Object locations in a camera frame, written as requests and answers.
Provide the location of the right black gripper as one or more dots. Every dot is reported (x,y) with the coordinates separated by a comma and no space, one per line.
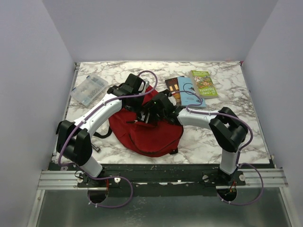
(152,115)

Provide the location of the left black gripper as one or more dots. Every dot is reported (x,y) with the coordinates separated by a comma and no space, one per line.
(138,108)

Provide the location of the red student backpack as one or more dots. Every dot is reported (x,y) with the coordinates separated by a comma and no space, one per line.
(149,139)

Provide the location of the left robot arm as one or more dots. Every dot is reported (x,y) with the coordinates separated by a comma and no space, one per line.
(74,138)

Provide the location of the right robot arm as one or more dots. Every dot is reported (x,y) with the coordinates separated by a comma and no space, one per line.
(230,131)

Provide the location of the dark brown book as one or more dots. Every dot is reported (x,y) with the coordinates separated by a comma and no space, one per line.
(172,85)

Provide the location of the green illustrated book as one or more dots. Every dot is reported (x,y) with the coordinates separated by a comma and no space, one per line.
(203,84)

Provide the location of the clear plastic storage box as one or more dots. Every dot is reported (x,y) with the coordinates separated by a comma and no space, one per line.
(90,88)

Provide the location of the black metal bracket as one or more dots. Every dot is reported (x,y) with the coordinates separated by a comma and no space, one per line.
(97,149)

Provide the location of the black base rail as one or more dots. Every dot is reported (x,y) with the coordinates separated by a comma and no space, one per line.
(161,171)

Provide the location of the aluminium extrusion rail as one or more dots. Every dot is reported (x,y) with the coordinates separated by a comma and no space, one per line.
(250,178)

